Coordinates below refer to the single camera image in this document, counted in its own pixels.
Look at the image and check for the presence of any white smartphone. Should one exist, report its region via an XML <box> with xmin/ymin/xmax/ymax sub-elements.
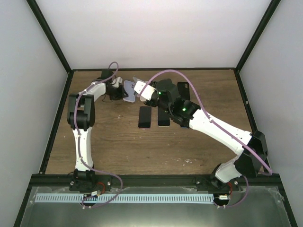
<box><xmin>158</xmin><ymin>108</ymin><xmax>170</xmax><ymax>127</ymax></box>

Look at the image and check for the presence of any black phone case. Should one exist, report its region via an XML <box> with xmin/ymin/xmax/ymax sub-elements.
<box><xmin>177</xmin><ymin>82</ymin><xmax>190</xmax><ymax>101</ymax></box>

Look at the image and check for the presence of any black frame rail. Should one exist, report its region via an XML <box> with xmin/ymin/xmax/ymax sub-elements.
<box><xmin>30</xmin><ymin>174</ymin><xmax>281</xmax><ymax>190</ymax></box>

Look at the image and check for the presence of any cream phone case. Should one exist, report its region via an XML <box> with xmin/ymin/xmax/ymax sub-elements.
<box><xmin>138</xmin><ymin>94</ymin><xmax>147</xmax><ymax>102</ymax></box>

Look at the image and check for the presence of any light blue slotted strip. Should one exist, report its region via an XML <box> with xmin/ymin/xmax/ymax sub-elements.
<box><xmin>34</xmin><ymin>193</ymin><xmax>214</xmax><ymax>204</ymax></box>

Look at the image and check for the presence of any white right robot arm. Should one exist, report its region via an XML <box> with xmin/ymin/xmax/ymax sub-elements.
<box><xmin>135</xmin><ymin>79</ymin><xmax>268</xmax><ymax>191</ymax></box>

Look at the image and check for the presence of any pink smartphone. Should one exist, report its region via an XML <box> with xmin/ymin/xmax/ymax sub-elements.
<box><xmin>138</xmin><ymin>106</ymin><xmax>152</xmax><ymax>129</ymax></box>

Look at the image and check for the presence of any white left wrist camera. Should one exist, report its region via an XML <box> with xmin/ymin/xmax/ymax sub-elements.
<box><xmin>111</xmin><ymin>77</ymin><xmax>123</xmax><ymax>88</ymax></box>

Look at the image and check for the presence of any silver smartphone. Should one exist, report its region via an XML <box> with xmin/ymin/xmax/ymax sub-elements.
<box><xmin>133</xmin><ymin>76</ymin><xmax>141</xmax><ymax>83</ymax></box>

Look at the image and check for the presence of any lavender phone case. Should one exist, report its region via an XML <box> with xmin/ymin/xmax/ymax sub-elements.
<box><xmin>123</xmin><ymin>80</ymin><xmax>136</xmax><ymax>103</ymax></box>

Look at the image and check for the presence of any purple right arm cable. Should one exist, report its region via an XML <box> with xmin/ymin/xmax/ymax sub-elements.
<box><xmin>139</xmin><ymin>69</ymin><xmax>273</xmax><ymax>209</ymax></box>

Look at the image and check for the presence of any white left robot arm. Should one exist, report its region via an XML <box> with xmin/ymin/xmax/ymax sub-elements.
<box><xmin>67</xmin><ymin>69</ymin><xmax>127</xmax><ymax>191</ymax></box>

